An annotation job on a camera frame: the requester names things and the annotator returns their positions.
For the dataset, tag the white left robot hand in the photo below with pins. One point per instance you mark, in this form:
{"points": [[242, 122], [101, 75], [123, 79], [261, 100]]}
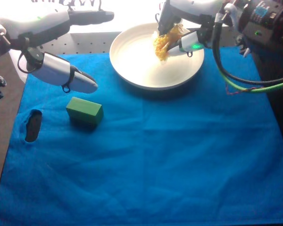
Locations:
{"points": [[42, 26]]}

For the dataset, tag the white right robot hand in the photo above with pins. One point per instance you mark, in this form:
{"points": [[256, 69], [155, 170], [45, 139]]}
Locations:
{"points": [[198, 9]]}

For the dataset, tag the green cube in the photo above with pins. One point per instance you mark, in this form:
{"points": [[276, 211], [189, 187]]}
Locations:
{"points": [[85, 110]]}

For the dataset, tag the white round plate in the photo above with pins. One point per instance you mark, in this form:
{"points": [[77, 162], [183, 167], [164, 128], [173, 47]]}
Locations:
{"points": [[136, 63]]}

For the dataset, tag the white board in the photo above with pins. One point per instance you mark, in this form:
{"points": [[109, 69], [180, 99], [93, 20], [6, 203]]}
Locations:
{"points": [[132, 14]]}

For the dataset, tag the blue cloth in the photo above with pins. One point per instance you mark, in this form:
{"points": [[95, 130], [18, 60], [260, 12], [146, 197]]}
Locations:
{"points": [[155, 153]]}

